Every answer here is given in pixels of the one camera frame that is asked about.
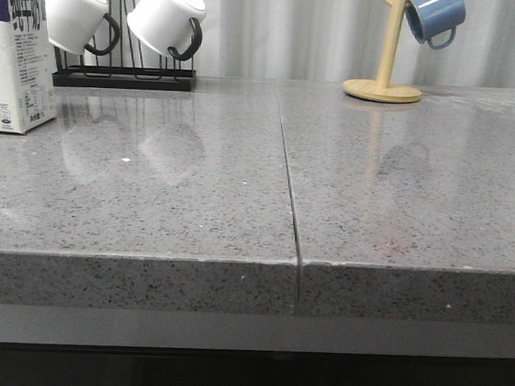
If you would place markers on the left white hanging mug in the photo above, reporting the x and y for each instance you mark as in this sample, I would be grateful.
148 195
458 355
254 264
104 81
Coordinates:
73 23

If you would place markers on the black wire mug rack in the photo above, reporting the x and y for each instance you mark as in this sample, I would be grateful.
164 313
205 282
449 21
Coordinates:
130 65

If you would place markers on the blue hanging mug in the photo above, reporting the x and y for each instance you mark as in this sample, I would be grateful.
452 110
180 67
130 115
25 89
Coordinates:
435 21

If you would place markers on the wooden mug tree stand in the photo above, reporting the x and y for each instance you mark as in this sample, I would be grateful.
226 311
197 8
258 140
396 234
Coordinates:
381 88

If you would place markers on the right white hanging mug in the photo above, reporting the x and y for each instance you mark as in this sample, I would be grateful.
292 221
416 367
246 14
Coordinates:
171 28

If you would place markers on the white blue milk carton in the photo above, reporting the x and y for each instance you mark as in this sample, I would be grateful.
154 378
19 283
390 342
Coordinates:
27 99

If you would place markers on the white hanging mug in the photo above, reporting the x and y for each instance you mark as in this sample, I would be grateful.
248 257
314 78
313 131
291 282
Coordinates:
171 28
73 23

